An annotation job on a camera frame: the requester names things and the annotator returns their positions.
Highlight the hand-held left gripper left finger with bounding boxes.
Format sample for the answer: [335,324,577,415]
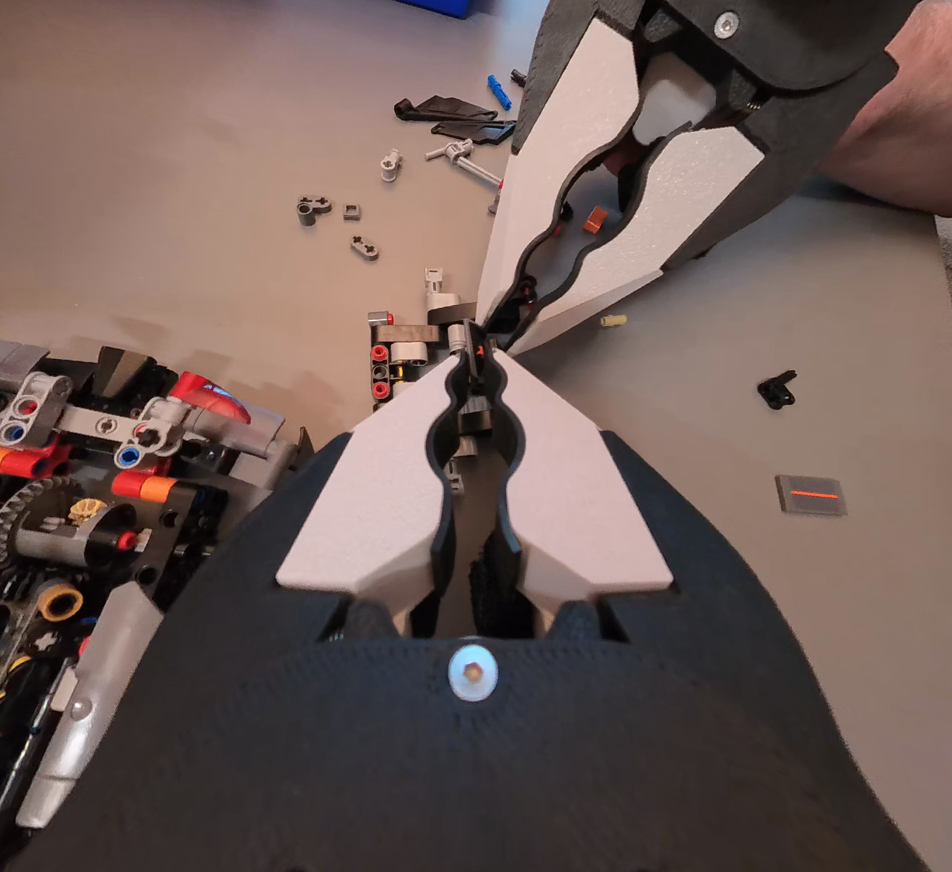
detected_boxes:
[275,356,467,639]

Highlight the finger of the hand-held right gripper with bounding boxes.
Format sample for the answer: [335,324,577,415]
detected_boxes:
[512,125,767,357]
[475,15,642,329]

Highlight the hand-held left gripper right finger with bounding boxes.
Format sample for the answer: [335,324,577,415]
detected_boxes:
[469,353,674,639]

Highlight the black lego panel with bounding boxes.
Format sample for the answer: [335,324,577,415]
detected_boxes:
[394,95,518,144]

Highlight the black grey lego subassembly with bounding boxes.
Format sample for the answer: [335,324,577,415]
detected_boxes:
[368,266,536,494]

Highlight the lego car chassis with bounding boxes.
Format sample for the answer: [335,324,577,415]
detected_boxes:
[0,340,313,828]

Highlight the person's right forearm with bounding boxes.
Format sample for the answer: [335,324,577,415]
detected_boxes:
[818,0,952,215]

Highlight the scattered lego pieces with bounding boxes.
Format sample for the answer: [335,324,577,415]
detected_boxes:
[379,69,611,237]

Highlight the dark lego tile red stripe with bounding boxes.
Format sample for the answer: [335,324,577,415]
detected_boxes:
[775,474,849,518]

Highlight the black connector with axle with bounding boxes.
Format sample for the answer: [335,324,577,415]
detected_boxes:
[757,368,799,409]

